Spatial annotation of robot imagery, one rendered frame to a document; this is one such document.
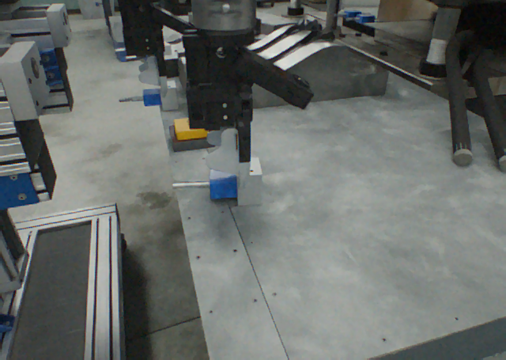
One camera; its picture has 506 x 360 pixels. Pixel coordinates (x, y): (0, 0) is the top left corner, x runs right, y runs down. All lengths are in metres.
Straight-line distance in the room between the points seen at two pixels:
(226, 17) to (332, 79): 0.54
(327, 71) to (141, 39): 0.43
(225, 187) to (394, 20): 1.26
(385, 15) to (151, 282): 1.38
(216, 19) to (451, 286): 0.40
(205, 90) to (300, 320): 0.28
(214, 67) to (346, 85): 0.54
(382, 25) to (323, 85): 0.74
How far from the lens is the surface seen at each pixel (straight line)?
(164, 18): 0.85
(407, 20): 1.70
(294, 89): 0.48
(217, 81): 0.48
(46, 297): 1.36
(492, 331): 0.51
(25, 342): 1.27
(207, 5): 0.44
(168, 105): 0.90
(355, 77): 0.97
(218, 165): 0.50
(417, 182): 0.67
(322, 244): 0.50
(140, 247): 1.73
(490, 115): 0.87
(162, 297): 1.51
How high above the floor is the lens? 1.13
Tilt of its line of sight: 31 degrees down
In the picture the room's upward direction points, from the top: straight up
